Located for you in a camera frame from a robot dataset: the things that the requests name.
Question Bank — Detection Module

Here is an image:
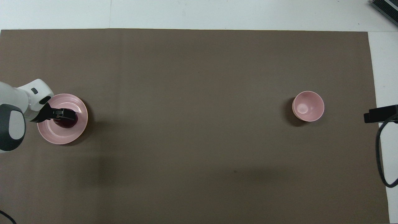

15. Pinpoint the dark red apple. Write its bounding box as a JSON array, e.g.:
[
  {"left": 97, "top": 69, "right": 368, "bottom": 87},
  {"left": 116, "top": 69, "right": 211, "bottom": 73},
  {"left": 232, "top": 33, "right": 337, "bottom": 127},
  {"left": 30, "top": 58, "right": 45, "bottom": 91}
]
[{"left": 53, "top": 109, "right": 78, "bottom": 128}]

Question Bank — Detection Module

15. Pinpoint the brown table mat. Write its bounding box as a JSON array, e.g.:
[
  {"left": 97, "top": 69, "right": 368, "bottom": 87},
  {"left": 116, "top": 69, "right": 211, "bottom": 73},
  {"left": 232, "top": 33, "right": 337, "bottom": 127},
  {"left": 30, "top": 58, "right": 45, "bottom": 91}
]
[{"left": 0, "top": 29, "right": 390, "bottom": 224}]

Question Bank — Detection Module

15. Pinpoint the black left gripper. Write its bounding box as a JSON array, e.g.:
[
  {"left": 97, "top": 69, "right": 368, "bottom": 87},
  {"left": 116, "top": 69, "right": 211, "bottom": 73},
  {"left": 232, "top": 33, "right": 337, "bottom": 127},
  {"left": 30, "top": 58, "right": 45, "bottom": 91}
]
[{"left": 31, "top": 103, "right": 76, "bottom": 123}]

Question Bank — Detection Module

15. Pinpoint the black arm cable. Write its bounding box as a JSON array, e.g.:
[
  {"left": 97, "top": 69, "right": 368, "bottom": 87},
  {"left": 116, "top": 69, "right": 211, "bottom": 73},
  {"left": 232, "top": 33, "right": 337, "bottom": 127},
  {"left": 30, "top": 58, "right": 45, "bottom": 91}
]
[
  {"left": 0, "top": 210, "right": 16, "bottom": 224},
  {"left": 376, "top": 113, "right": 398, "bottom": 188}
]

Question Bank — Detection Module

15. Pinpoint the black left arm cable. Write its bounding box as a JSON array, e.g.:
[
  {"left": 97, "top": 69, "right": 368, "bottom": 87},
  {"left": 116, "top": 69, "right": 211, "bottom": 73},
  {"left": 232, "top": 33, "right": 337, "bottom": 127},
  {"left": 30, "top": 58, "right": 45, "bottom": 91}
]
[{"left": 0, "top": 210, "right": 16, "bottom": 224}]

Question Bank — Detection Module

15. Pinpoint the pink small bowl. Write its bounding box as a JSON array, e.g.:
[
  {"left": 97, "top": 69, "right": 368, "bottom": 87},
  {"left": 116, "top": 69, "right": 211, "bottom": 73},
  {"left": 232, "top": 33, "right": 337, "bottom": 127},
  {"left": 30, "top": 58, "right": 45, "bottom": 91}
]
[{"left": 292, "top": 91, "right": 325, "bottom": 122}]

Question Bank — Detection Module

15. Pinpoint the grey ridged device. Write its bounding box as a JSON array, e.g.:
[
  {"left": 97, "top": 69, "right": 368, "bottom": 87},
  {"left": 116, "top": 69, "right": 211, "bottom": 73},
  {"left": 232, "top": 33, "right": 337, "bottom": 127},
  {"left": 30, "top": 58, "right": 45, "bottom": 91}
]
[{"left": 370, "top": 0, "right": 398, "bottom": 27}]

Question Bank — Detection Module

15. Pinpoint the pink round plate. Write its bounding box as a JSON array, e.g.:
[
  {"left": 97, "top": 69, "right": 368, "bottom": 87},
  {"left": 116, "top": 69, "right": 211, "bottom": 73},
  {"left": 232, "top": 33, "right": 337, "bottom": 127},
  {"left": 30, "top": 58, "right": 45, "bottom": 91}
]
[{"left": 37, "top": 94, "right": 88, "bottom": 145}]

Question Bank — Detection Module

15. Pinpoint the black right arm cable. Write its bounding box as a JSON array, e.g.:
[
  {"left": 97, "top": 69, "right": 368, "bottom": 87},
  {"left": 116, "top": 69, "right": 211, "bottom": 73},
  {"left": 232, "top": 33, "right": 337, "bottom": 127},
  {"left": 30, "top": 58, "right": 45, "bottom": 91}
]
[{"left": 376, "top": 113, "right": 398, "bottom": 188}]

